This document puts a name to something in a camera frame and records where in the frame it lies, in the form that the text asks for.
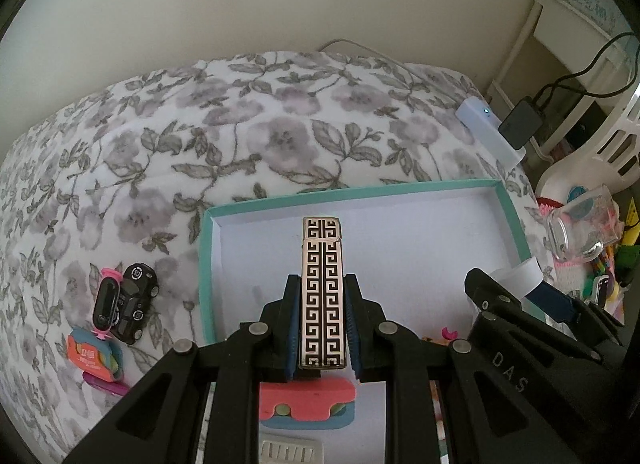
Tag pink puppy toy figure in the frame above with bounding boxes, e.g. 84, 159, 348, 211
422, 327, 461, 346

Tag white hair claw clip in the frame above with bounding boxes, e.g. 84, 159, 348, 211
258, 432, 324, 464

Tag pink blue utility cutter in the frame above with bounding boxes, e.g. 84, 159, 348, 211
259, 377, 357, 430

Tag gold patterned lighter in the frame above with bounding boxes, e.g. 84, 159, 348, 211
299, 216, 346, 370

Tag pink smart watch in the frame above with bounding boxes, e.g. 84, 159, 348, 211
92, 268, 124, 340

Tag purple translucent lighter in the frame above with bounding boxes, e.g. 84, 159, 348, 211
82, 372, 129, 397

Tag clear glass jar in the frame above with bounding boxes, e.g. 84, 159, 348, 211
544, 185, 624, 264

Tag orange blue utility cutter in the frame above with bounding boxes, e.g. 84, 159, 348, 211
66, 328, 124, 383

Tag teal cardboard tray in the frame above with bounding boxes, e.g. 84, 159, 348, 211
197, 178, 547, 464

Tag white plastic chair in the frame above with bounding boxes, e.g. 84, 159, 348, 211
536, 83, 639, 203

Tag black power adapter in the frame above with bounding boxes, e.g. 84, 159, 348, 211
498, 97, 544, 150

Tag white power strip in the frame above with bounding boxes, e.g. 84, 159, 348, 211
456, 96, 526, 171

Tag floral fleece blanket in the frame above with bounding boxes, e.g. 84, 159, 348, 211
1, 52, 555, 463

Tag black cable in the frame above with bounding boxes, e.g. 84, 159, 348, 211
531, 31, 640, 108

